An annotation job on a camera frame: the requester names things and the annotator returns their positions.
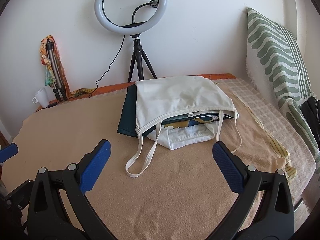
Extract white camisole top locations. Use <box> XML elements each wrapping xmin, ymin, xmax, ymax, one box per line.
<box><xmin>125</xmin><ymin>76</ymin><xmax>236</xmax><ymax>178</ymax></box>

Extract folded clothes stack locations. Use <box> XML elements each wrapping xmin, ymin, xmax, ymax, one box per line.
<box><xmin>117</xmin><ymin>85</ymin><xmax>239</xmax><ymax>150</ymax></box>

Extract beige fleece blanket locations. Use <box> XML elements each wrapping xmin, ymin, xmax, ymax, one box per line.
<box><xmin>0</xmin><ymin>84</ymin><xmax>296</xmax><ymax>240</ymax></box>

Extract white ceramic mug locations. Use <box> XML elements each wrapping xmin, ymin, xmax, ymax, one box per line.
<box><xmin>32</xmin><ymin>87</ymin><xmax>49</xmax><ymax>108</ymax></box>

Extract white checked bedspread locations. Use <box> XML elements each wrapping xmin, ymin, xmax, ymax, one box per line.
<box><xmin>213</xmin><ymin>79</ymin><xmax>319</xmax><ymax>210</ymax></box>

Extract grey folded tripod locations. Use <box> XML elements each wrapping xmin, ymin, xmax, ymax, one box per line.
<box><xmin>46</xmin><ymin>38</ymin><xmax>67</xmax><ymax>102</ymax></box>

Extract colourful orange scarf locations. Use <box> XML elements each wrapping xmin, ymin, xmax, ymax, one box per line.
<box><xmin>39</xmin><ymin>35</ymin><xmax>95</xmax><ymax>102</ymax></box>

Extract orange patterned bedsheet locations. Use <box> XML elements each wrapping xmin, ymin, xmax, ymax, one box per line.
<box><xmin>35</xmin><ymin>73</ymin><xmax>235</xmax><ymax>113</ymax></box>

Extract green striped pillow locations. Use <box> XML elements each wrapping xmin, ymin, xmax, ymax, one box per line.
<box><xmin>246</xmin><ymin>8</ymin><xmax>319</xmax><ymax>165</ymax></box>

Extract black power cable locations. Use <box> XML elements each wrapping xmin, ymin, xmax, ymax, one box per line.
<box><xmin>37</xmin><ymin>35</ymin><xmax>126</xmax><ymax>110</ymax></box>

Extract black ring light tripod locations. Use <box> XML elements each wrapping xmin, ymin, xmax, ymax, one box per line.
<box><xmin>127</xmin><ymin>34</ymin><xmax>157</xmax><ymax>83</ymax></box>

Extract white ring light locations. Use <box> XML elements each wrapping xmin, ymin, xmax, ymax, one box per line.
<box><xmin>94</xmin><ymin>0</ymin><xmax>168</xmax><ymax>35</ymax></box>

